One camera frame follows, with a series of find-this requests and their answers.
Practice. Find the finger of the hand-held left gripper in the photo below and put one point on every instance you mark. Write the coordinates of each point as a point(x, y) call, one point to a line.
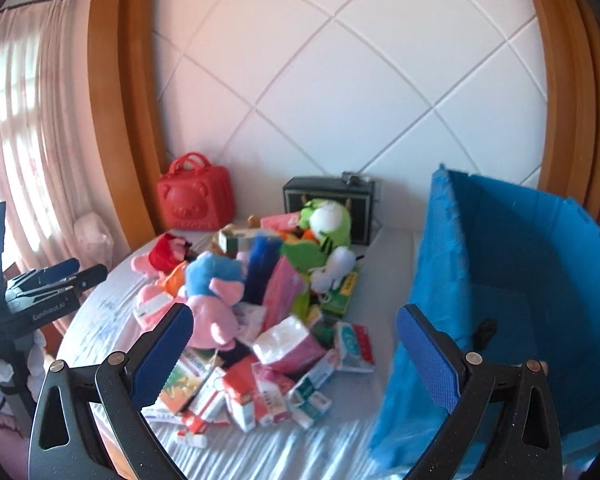
point(60, 270)
point(91, 275)

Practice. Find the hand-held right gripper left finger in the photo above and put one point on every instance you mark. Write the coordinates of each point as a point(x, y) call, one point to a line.
point(162, 355)

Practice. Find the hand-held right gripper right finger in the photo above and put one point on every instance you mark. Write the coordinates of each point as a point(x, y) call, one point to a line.
point(427, 355)

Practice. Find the blue and pink plush toy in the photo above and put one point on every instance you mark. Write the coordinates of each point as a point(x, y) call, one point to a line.
point(212, 300)

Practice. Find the blue plastic storage bin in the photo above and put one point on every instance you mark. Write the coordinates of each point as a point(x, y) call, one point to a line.
point(505, 270)

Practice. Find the red plush toy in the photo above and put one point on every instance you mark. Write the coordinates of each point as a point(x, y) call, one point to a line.
point(167, 250)

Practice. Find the pile of medicine boxes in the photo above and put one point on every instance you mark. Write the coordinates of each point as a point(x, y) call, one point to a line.
point(250, 395)

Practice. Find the bright green flat box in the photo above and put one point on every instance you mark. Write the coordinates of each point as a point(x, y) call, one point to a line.
point(342, 292)

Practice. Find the pink and white tissue packet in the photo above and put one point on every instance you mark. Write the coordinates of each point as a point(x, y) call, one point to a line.
point(290, 342)

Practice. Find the red bear-face handbag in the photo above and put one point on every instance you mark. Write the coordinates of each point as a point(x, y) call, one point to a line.
point(195, 200)

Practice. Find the dark blue fuzzy plush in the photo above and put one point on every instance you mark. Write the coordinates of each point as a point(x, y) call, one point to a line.
point(260, 270)

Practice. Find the pink plastic packet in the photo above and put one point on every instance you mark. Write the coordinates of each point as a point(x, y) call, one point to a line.
point(282, 290)

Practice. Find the pale pink curtain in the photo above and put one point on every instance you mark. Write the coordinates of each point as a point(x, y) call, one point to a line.
point(35, 125)

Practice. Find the green plush toy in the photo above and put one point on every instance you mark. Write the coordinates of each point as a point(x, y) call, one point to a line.
point(325, 225)

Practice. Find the black box radio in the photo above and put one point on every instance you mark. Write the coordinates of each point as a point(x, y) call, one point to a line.
point(330, 192)

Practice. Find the dark curtain rod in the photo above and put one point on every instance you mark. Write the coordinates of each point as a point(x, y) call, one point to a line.
point(40, 1)

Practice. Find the wooden wall panel frame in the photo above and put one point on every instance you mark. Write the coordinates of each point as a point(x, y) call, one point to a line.
point(125, 110)

